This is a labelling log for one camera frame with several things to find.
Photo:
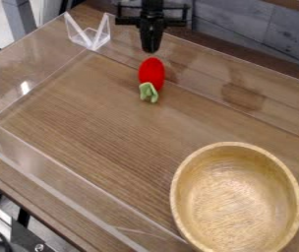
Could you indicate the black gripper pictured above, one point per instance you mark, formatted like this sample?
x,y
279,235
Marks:
x,y
165,14

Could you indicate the red plush strawberry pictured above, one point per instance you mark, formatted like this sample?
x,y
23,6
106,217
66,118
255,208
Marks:
x,y
151,75

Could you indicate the clear acrylic tray walls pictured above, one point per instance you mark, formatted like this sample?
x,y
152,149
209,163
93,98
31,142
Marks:
x,y
88,153

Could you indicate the wooden bowl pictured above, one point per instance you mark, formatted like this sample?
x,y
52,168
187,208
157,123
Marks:
x,y
235,199

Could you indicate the grey post top left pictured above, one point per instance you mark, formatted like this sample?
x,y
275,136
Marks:
x,y
19,16

